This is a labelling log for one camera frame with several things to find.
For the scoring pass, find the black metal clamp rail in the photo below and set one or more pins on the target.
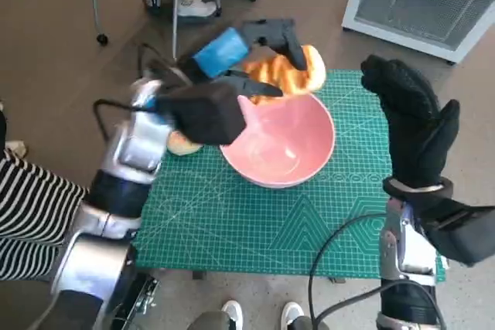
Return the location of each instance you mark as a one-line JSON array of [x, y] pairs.
[[145, 295]]

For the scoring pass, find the person with white shoes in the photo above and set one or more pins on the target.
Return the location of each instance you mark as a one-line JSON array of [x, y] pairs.
[[232, 310]]

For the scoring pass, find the rectangular toy bread loaf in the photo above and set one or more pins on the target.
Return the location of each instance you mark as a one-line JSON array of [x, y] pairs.
[[270, 69]]

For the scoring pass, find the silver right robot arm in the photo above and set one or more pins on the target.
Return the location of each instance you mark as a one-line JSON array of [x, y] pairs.
[[406, 241]]

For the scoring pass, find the person in striped top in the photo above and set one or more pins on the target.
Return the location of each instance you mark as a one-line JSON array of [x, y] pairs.
[[31, 198]]

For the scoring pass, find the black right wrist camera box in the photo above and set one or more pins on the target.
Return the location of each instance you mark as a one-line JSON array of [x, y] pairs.
[[460, 233]]

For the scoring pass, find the black table bracket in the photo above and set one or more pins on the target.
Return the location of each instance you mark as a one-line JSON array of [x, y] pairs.
[[336, 280]]

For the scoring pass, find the grey metal pole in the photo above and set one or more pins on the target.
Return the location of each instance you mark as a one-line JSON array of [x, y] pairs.
[[176, 28]]

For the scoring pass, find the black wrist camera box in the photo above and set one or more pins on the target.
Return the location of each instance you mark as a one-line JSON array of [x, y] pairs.
[[205, 113], [460, 233]]

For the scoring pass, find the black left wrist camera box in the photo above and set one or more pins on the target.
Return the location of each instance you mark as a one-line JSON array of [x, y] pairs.
[[205, 113]]

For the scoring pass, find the green cutting mat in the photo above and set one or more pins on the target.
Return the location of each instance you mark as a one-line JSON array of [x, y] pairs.
[[232, 222]]

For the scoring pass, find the round toy bread bun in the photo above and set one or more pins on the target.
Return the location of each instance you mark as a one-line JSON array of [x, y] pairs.
[[181, 146]]

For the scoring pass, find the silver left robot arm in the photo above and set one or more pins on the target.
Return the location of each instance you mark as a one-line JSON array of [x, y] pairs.
[[135, 148]]

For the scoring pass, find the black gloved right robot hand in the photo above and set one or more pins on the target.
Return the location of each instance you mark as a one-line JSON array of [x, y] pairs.
[[417, 137]]

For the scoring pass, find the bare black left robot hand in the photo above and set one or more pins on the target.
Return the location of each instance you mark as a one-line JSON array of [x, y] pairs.
[[220, 53]]

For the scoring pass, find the pink bowl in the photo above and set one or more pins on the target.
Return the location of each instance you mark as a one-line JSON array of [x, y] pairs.
[[286, 140]]

